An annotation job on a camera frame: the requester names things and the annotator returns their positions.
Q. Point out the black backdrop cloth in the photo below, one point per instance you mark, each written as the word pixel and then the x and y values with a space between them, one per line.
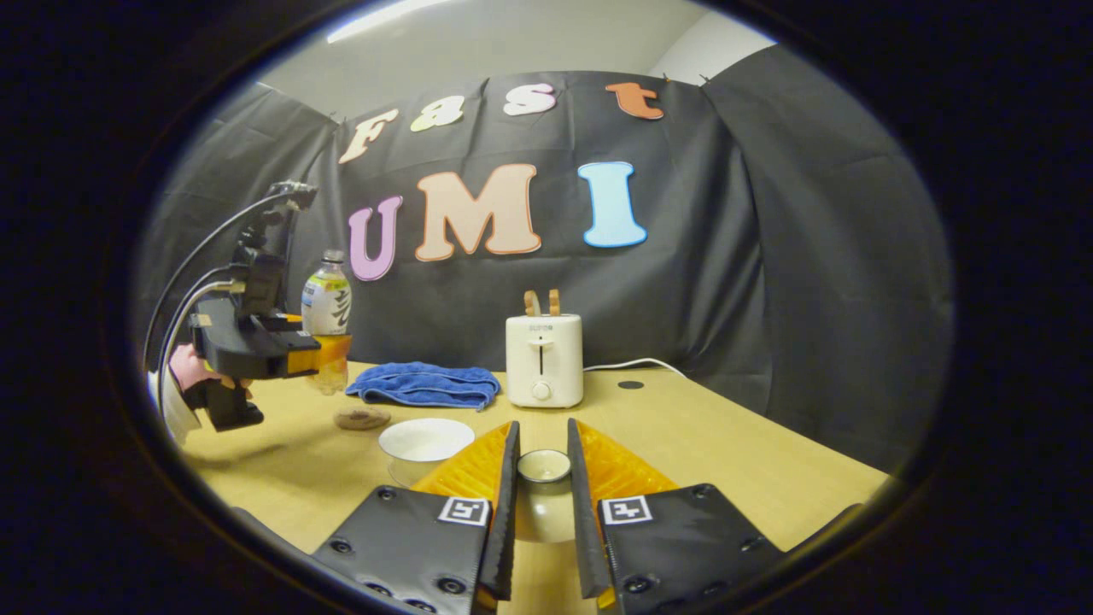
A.
pixel 768 256

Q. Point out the cream ceramic teacup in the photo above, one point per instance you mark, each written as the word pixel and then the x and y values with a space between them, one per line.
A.
pixel 425 440

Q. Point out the clear plastic water bottle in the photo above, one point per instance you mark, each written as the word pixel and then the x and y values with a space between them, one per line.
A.
pixel 326 303

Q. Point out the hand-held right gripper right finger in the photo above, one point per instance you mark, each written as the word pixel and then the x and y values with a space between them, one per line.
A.
pixel 581 512

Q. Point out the white toaster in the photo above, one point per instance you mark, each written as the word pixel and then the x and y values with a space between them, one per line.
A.
pixel 544 359

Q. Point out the blue folded towel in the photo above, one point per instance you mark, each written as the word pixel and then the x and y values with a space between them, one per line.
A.
pixel 423 384

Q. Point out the toast bread slice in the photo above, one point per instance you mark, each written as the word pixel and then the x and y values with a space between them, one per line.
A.
pixel 555 301
pixel 532 303

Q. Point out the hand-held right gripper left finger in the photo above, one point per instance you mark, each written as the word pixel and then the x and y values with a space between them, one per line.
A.
pixel 508 512

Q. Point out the cream teacup lid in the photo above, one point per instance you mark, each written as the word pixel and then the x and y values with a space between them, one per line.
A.
pixel 544 512

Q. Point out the round brown coaster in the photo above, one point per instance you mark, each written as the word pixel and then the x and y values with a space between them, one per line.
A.
pixel 362 418

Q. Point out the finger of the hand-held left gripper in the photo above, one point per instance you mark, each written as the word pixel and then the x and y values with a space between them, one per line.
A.
pixel 329 352
pixel 286 323

